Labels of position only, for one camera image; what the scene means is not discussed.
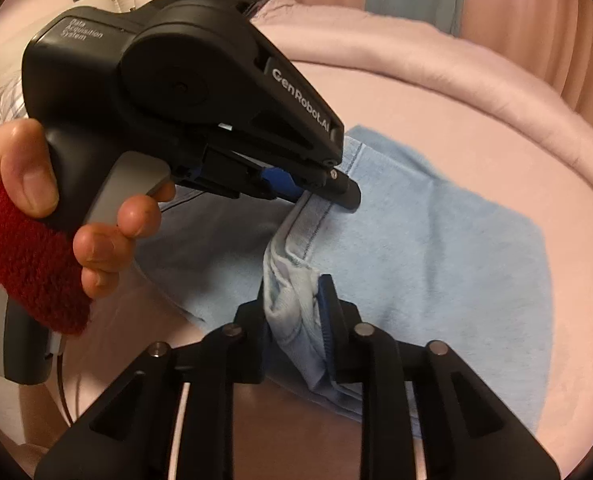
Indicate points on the pink duvet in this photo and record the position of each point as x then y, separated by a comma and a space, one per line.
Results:
418, 53

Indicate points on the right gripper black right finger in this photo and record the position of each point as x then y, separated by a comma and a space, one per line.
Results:
467, 432

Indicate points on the red knitted sleeve cuff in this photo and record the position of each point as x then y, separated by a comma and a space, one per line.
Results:
40, 272

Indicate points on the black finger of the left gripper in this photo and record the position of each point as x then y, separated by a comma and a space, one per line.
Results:
330, 184
270, 183

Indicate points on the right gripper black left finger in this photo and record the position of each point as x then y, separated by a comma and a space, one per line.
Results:
170, 408

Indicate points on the left hand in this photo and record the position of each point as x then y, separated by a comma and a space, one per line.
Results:
102, 250

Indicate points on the light blue denim jeans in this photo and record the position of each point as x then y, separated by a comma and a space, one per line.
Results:
421, 258

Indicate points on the plaid pillow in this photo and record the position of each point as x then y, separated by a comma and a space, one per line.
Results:
12, 104

